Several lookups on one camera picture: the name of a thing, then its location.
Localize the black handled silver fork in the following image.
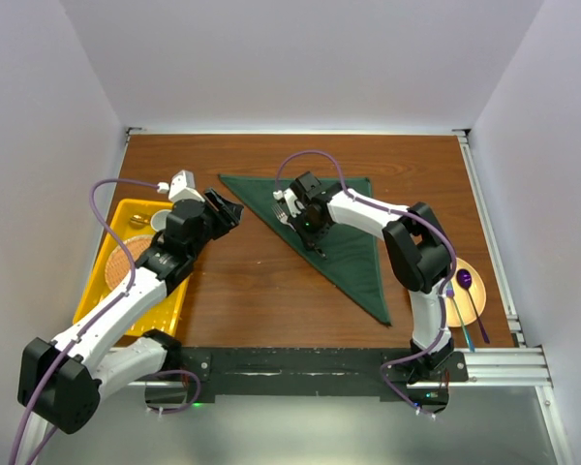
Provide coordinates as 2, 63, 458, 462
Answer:
271, 203, 327, 260

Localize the green cloth napkin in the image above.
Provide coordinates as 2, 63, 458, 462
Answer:
218, 173, 391, 326

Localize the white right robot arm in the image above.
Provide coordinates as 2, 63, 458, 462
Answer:
273, 171, 456, 383

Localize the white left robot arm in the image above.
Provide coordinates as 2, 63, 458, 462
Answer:
17, 188, 244, 434

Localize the white cup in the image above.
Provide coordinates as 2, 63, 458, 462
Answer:
150, 209, 171, 232

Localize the woven round coaster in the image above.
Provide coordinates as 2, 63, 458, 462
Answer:
105, 234, 153, 291

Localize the iridescent fork on plate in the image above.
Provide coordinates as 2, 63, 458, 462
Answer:
446, 282, 475, 353

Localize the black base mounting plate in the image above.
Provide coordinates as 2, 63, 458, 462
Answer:
144, 347, 469, 413

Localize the purple spoon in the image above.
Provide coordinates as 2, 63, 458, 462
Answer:
456, 268, 490, 344

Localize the round wooden plate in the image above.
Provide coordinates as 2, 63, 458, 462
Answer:
446, 258, 487, 327

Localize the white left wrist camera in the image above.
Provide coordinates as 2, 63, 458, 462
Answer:
156, 170, 202, 203

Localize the aluminium frame rail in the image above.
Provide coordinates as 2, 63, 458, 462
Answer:
457, 130, 577, 465

